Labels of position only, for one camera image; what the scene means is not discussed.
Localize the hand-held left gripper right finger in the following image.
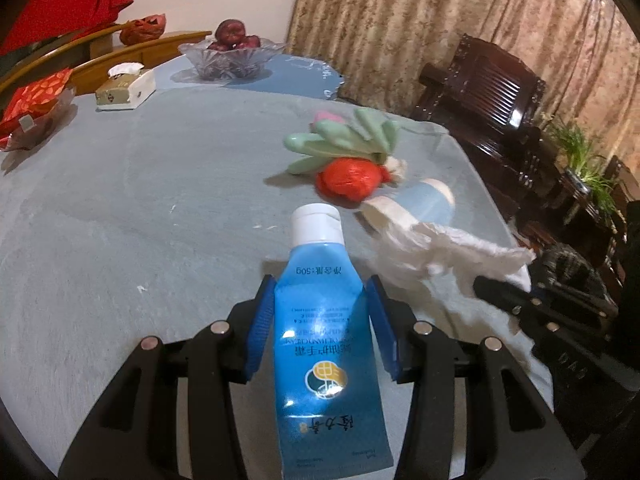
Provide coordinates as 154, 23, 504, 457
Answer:
364, 274, 586, 480

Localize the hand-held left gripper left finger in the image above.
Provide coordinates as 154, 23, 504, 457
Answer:
59, 275, 278, 480

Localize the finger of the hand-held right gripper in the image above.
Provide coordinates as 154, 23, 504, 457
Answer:
532, 282, 618, 318
472, 275, 543, 331

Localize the black lined trash bin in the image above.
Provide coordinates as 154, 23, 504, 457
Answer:
530, 242, 626, 306

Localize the blue hand cream tube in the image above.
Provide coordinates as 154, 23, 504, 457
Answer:
272, 203, 393, 478

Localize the white tissue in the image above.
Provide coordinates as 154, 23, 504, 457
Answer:
367, 222, 536, 311

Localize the dark wooden side table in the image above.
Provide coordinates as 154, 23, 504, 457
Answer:
515, 160, 621, 271

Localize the light blue white bottle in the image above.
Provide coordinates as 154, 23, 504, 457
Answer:
362, 177, 456, 231

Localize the dark wooden armchair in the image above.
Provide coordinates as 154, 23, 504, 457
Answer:
412, 32, 548, 181
602, 155, 640, 311

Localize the bunched orange foam net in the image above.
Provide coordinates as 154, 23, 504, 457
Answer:
315, 157, 393, 201

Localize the green potted plant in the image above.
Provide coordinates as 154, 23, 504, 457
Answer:
542, 117, 621, 216

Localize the small white crumpled paper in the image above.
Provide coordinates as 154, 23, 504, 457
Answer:
385, 157, 408, 186

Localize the grey-blue tablecloth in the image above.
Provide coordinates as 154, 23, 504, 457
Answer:
0, 85, 553, 461

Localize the green rubber glove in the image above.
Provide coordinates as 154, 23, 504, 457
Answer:
283, 106, 402, 176

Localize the pink soft item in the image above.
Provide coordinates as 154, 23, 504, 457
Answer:
311, 110, 346, 128

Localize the blue printed tablecloth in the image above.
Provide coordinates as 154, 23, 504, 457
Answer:
150, 50, 351, 103

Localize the glass fruit bowl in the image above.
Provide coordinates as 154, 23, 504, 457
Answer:
177, 39, 287, 81

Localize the tissue box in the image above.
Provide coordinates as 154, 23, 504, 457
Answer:
95, 61, 157, 112

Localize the beige floral curtain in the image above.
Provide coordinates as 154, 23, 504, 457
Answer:
285, 0, 640, 171

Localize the red snack packet tray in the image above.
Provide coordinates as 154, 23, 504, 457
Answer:
0, 85, 78, 153

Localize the red openwork ornament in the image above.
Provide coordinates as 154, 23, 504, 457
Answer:
119, 15, 167, 46

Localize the red patterned packet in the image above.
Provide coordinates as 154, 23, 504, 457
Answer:
0, 69, 73, 136

